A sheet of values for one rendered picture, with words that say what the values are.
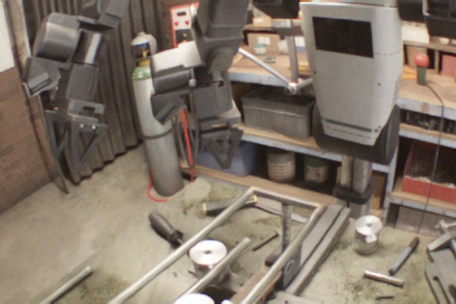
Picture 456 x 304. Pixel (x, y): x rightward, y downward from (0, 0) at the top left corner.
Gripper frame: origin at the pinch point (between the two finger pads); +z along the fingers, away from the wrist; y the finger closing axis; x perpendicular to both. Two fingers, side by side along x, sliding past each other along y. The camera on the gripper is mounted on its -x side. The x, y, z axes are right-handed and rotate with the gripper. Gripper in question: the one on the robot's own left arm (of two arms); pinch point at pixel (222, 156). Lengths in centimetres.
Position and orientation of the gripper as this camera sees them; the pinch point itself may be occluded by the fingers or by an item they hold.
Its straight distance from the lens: 64.7
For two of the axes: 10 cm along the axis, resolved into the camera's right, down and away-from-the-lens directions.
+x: 9.8, -1.8, 0.8
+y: 1.5, 4.4, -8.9
